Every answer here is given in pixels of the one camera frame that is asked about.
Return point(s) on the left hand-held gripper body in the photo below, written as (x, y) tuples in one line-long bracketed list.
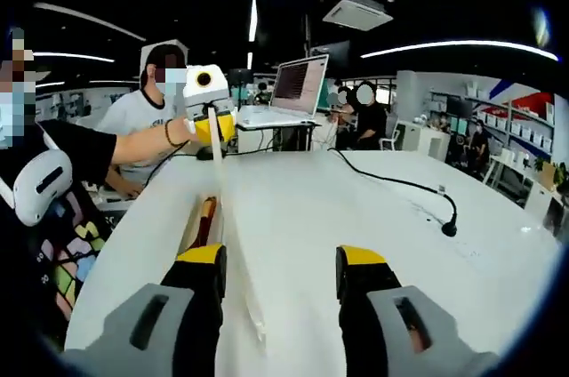
[(197, 99)]

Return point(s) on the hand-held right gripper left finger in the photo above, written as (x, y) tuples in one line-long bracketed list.
[(195, 315)]

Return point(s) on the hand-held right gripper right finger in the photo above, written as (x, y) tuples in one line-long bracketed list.
[(355, 323)]

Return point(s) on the brown wooden spoon utensil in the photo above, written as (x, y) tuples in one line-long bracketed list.
[(206, 221)]

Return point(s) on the person's left hand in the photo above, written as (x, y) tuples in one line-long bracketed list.
[(184, 130)]

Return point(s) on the black computer mouse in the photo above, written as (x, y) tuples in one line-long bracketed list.
[(209, 154)]

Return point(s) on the open silver laptop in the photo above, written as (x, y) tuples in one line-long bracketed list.
[(298, 79)]

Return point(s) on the black hanging monitor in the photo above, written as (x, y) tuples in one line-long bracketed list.
[(331, 52)]

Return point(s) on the white chest-worn device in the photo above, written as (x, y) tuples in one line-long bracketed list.
[(40, 186)]

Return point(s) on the white ceiling air conditioner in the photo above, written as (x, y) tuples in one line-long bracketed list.
[(358, 12)]

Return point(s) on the white storage shelf with boxes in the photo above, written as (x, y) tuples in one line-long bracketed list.
[(502, 121)]

